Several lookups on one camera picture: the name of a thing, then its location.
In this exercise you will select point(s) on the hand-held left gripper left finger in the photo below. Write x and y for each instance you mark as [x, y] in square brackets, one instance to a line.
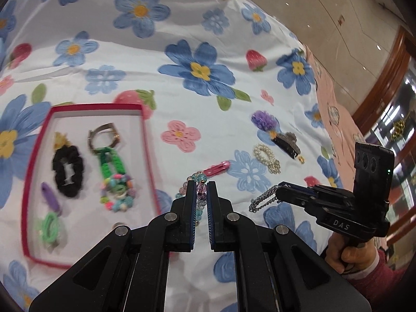
[194, 208]

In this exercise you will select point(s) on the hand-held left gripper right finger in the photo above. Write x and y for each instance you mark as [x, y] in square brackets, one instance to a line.
[211, 208]

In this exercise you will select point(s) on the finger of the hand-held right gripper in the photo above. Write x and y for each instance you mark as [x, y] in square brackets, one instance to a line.
[302, 200]
[308, 189]

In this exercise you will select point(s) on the metal band wristwatch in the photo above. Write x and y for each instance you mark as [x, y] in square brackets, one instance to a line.
[113, 131]

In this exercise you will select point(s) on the black scrunchie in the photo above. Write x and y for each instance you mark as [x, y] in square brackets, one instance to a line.
[60, 169]

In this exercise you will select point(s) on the red shallow box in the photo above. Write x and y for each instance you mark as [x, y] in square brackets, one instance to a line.
[84, 120]

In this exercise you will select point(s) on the purple hair clip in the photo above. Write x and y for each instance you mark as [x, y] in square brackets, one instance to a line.
[52, 201]

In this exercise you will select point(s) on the small yellow claw clip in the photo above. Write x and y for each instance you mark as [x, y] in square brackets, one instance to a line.
[60, 141]

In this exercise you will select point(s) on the person's right forearm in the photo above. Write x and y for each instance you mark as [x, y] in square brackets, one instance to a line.
[390, 279]

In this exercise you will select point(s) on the person's right hand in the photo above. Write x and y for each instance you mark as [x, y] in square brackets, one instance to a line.
[354, 257]

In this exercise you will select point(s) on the gold metal clasps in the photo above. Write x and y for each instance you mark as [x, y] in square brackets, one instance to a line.
[275, 168]

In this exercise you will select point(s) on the pink hair clip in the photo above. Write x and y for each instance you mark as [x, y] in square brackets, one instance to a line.
[216, 168]

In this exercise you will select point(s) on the glittery grey claw clip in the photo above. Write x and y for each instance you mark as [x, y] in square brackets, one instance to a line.
[286, 144]

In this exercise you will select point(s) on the purple scrunchie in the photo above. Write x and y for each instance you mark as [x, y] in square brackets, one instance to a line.
[263, 120]

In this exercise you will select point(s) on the gold ornament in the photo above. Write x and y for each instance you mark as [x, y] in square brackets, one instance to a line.
[398, 128]

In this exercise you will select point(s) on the wooden display cabinet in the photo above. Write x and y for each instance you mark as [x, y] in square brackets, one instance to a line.
[386, 71]

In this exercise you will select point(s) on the white floral bed sheet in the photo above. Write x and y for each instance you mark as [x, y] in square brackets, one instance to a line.
[130, 55]

